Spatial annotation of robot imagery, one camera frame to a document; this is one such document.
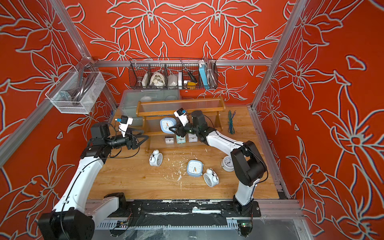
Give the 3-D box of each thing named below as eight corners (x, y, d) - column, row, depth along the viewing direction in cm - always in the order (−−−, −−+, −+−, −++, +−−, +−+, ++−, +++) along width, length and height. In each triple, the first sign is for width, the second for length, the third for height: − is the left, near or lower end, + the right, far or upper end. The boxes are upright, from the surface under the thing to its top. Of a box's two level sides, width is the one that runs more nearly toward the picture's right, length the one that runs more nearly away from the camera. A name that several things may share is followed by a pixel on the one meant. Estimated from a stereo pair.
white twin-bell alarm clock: (151, 168, 89) (148, 161, 82) (154, 156, 94) (150, 149, 87) (162, 168, 89) (159, 161, 82) (163, 156, 94) (161, 149, 87)
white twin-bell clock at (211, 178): (201, 179, 84) (202, 173, 77) (207, 172, 87) (209, 166, 80) (213, 190, 80) (215, 185, 73) (219, 183, 83) (221, 177, 76)
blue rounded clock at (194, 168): (187, 177, 86) (187, 175, 83) (187, 162, 91) (187, 160, 89) (203, 177, 86) (203, 175, 83) (202, 162, 91) (202, 160, 89)
